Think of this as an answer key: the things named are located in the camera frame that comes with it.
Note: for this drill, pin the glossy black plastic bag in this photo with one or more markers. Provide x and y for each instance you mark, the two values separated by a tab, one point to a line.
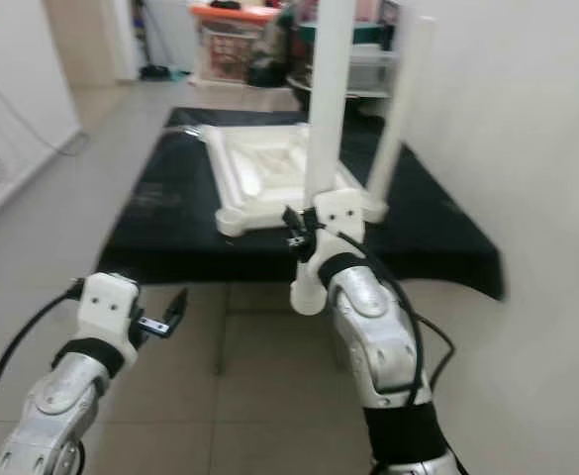
271	59

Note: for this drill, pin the black dustpan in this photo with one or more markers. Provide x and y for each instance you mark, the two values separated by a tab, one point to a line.
156	72

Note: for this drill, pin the clear storage box orange lid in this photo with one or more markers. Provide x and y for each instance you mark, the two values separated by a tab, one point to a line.
230	15

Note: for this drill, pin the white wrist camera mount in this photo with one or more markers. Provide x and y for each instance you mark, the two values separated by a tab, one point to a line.
338	228
109	309

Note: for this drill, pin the red printed food carton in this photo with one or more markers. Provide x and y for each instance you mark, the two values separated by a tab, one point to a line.
227	57

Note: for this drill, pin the black wok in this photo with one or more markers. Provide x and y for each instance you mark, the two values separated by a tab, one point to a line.
299	91

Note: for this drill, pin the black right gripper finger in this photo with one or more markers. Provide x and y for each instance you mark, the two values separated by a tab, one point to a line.
295	228

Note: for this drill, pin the black tablecloth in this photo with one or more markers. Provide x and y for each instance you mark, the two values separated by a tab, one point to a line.
180	247

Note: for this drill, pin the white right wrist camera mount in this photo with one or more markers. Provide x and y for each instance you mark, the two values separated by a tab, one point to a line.
338	228

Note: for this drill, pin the white plastic children table top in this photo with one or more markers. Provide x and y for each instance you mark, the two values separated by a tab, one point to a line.
269	173

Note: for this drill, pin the clear plastic container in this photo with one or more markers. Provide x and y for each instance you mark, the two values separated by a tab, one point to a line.
373	69

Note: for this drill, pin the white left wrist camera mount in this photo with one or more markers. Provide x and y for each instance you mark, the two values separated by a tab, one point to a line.
109	309

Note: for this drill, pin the dark green pot lid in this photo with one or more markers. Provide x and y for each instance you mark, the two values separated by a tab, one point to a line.
309	33

